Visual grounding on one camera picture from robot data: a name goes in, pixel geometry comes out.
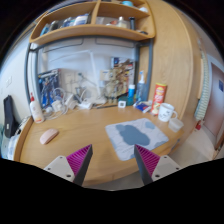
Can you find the blue tissue pack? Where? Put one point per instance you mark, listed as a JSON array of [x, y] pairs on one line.
[[143, 107]]

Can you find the black bag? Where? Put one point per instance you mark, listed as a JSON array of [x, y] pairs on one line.
[[10, 115]]

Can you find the small white desk clock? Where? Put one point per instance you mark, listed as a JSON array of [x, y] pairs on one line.
[[122, 104]]

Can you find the teal round tin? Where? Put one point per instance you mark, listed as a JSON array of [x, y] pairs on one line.
[[116, 99]]

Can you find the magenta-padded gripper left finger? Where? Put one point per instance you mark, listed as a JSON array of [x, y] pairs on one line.
[[58, 165]]

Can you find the blue robot model kit box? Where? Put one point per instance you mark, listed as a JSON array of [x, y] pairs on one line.
[[48, 85]]

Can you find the grey metal desk frame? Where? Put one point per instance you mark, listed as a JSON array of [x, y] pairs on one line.
[[26, 73]]

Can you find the white power strip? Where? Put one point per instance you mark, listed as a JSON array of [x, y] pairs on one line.
[[85, 105]]

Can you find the pink computer mouse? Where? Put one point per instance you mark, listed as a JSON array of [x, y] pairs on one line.
[[49, 136]]

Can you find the red chips can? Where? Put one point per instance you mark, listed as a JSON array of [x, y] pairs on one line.
[[159, 98]]

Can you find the black pen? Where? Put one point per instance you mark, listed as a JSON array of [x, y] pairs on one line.
[[106, 106]]

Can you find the wooden shelf unit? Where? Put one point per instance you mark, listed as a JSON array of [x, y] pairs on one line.
[[90, 31]]

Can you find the brown door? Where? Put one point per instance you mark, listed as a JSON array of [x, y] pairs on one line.
[[215, 100]]

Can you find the white mug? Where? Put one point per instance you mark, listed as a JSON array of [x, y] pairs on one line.
[[165, 112]]

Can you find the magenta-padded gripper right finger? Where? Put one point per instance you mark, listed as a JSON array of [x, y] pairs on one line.
[[165, 165]]

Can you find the grey patterned mouse pad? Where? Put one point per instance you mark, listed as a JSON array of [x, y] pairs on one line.
[[133, 133]]

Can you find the green striped cloth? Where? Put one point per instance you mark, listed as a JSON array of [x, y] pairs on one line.
[[201, 90]]

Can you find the white red-capped pump bottle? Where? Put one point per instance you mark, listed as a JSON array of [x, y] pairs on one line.
[[36, 111]]

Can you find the clear plastic container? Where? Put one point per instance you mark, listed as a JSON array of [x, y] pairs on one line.
[[175, 125]]

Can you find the white desk lamp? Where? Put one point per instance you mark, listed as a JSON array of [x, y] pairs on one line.
[[95, 71]]

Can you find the colourful figure box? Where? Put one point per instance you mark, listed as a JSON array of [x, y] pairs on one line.
[[126, 71]]

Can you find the plaid bedding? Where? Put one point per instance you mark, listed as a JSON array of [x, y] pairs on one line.
[[11, 143]]

